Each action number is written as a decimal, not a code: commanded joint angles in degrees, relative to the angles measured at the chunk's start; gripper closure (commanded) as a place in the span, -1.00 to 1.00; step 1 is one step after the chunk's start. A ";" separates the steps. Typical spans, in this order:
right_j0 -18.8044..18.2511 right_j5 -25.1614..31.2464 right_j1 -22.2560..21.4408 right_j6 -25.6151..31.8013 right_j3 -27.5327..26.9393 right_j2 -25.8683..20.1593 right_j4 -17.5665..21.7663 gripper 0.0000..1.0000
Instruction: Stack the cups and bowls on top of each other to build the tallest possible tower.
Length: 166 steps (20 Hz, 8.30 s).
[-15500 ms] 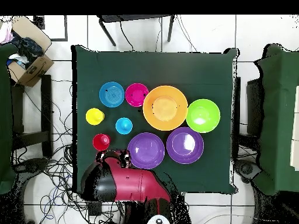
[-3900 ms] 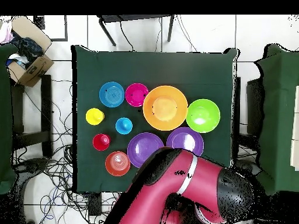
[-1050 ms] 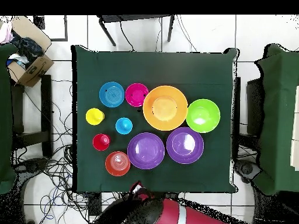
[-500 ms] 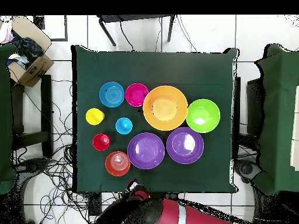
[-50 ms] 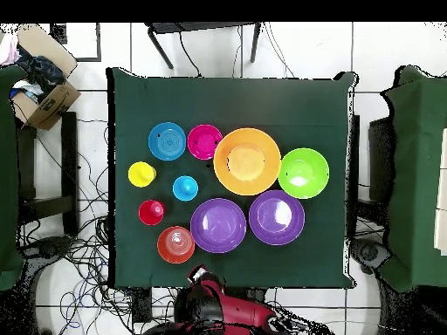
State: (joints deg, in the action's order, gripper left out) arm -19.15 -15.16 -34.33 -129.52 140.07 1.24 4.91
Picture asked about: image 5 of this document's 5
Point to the purple plastic bowl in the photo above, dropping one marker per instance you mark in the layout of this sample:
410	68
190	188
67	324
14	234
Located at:
276	216
218	225

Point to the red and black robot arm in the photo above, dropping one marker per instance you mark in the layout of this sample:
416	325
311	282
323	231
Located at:
244	314

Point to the small red-orange plastic bowl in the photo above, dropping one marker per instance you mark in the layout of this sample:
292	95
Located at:
175	244

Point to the black power brick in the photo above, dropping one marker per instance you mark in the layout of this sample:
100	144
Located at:
142	307

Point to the red plastic cup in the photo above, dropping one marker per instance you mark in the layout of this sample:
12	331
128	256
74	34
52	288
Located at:
151	213

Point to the blue plastic cup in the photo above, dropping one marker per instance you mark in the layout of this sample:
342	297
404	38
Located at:
185	188

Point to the yellow plastic cup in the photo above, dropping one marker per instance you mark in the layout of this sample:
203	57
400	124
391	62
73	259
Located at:
141	174

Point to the large orange plastic bowl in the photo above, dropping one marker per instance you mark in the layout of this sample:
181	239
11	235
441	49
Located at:
247	162

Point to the pink plastic bowl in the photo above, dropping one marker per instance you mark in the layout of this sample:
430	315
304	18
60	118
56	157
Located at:
204	141

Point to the blue plastic bowl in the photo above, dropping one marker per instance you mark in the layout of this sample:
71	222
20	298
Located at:
167	141

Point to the green plastic bowl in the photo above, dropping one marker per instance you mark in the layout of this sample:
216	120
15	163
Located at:
303	172

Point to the black floor device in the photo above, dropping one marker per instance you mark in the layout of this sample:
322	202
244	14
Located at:
52	246

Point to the grey round floor foot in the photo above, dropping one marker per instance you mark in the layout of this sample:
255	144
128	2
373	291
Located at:
370	253

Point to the dark green tablecloth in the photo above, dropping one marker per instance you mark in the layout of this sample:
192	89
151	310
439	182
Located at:
227	101

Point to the black stand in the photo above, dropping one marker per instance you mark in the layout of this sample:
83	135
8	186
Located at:
380	157

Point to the green cloth covered table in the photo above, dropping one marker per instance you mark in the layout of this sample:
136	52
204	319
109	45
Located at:
419	174
8	174

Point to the cardboard box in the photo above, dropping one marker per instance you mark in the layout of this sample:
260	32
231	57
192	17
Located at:
52	104

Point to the white panel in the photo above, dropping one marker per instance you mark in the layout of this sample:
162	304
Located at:
442	226

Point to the pile of clothes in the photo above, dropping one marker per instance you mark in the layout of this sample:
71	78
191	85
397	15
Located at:
42	73

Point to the black metal frame table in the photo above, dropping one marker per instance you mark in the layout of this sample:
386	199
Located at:
202	27

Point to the black floor frame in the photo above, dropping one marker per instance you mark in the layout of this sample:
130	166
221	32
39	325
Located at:
57	33

